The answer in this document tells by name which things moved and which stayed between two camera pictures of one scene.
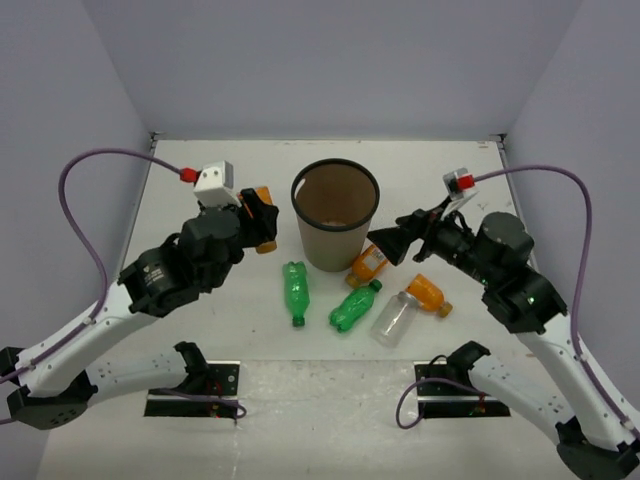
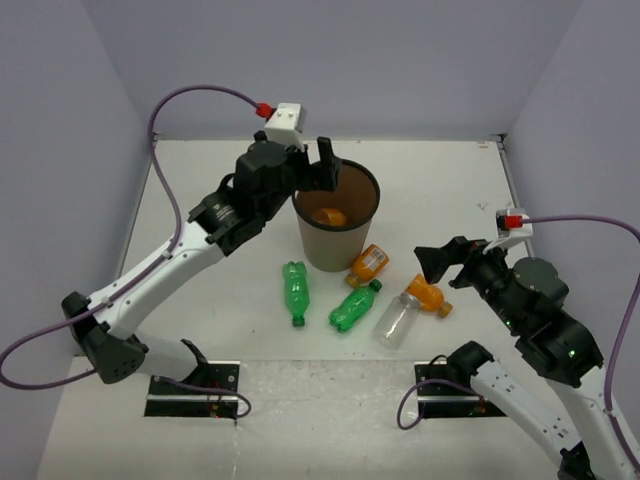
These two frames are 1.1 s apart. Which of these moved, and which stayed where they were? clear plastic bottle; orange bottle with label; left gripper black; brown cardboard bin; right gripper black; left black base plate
Moved: left gripper black; right gripper black
Stayed: clear plastic bottle; left black base plate; brown cardboard bin; orange bottle with label
